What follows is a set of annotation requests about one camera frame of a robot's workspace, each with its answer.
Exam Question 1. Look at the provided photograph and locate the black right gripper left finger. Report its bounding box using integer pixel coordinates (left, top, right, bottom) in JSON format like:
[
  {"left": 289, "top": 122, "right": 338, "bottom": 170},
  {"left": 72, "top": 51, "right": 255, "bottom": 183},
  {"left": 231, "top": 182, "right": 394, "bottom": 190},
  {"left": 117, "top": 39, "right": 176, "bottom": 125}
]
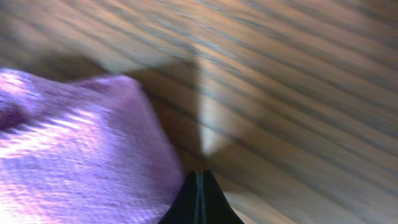
[{"left": 159, "top": 171, "right": 199, "bottom": 224}]

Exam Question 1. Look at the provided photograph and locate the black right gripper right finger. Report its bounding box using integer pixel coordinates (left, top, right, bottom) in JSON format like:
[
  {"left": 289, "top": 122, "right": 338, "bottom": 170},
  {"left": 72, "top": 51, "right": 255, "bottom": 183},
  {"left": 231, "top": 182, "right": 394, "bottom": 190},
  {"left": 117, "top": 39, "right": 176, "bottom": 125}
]
[{"left": 198, "top": 169, "right": 244, "bottom": 224}]

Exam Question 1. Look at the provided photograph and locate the pink microfiber cloth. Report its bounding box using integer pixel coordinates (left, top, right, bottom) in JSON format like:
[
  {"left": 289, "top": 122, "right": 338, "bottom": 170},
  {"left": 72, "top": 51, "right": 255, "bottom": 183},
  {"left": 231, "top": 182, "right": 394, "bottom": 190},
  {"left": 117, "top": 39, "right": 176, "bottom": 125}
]
[{"left": 1, "top": 68, "right": 183, "bottom": 223}]

